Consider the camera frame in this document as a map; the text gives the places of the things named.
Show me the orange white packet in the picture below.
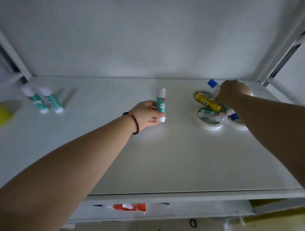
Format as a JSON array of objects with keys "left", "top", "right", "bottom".
[{"left": 112, "top": 203, "right": 146, "bottom": 214}]

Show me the white metal shelf rack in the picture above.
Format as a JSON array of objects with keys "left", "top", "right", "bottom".
[{"left": 0, "top": 0, "right": 305, "bottom": 231}]

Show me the person's right forearm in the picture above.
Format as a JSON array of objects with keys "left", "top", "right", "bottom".
[{"left": 223, "top": 93, "right": 305, "bottom": 189}]

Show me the yellow glue stick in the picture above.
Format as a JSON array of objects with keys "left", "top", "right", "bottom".
[{"left": 195, "top": 92, "right": 222, "bottom": 112}]

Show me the person's right hand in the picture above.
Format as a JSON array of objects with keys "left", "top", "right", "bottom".
[{"left": 215, "top": 80, "right": 252, "bottom": 106}]

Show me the person's left hand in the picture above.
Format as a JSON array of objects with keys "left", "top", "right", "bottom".
[{"left": 128, "top": 100, "right": 167, "bottom": 130}]

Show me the person's left forearm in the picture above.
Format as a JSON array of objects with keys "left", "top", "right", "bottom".
[{"left": 0, "top": 115, "right": 134, "bottom": 231}]

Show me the clear liquid glue bottle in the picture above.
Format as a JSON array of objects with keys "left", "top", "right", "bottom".
[{"left": 198, "top": 112, "right": 227, "bottom": 124}]

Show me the dark red bead bracelet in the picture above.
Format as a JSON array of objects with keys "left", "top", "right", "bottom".
[{"left": 122, "top": 112, "right": 140, "bottom": 135}]

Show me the white tape roll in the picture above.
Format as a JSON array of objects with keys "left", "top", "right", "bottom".
[
  {"left": 193, "top": 107, "right": 228, "bottom": 131},
  {"left": 192, "top": 90, "right": 215, "bottom": 106},
  {"left": 224, "top": 111, "right": 250, "bottom": 131}
]

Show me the yellow round object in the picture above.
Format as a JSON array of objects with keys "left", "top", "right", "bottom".
[{"left": 0, "top": 103, "right": 13, "bottom": 126}]

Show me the blue capped glue bottle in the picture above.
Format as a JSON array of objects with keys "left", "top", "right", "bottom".
[
  {"left": 207, "top": 79, "right": 221, "bottom": 98},
  {"left": 224, "top": 106, "right": 240, "bottom": 121}
]

